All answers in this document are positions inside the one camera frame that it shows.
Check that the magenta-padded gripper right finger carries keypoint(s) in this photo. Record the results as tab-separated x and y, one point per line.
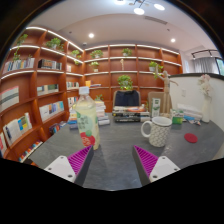
163	167

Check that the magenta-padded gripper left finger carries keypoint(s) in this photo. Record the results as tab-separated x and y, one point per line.
60	167

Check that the clear drink bottle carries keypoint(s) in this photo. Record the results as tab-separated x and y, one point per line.
87	123

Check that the white mug with triangle pattern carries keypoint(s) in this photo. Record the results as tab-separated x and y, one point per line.
159	133

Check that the flat round red coaster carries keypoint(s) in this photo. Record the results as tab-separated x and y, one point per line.
191	138

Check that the small green box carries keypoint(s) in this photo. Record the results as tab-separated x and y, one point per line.
177	119

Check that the green and white carton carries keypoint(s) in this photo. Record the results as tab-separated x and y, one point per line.
155	108

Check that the stack of white papers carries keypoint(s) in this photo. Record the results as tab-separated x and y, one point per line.
191	111

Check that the stack of dark books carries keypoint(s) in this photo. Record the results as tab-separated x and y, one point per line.
128	115

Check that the white vase with pink flowers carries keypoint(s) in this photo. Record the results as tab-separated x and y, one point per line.
206	110

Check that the tan chair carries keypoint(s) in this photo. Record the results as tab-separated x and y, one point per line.
155	95

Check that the dark office chair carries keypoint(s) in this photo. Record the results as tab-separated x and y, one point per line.
126	98

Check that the orange wooden bookshelf unit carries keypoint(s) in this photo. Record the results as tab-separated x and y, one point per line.
30	83

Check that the grey curtain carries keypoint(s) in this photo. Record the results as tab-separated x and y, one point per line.
205	65

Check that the window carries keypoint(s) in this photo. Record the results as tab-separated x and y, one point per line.
220	66

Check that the ceiling air vent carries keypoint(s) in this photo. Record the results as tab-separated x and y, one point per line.
155	20

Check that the ceiling lights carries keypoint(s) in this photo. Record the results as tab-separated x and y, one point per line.
139	11

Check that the small white wall switch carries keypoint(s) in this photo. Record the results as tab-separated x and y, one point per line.
183	93

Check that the black ceiling track rail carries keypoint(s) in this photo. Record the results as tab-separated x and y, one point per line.
203	51

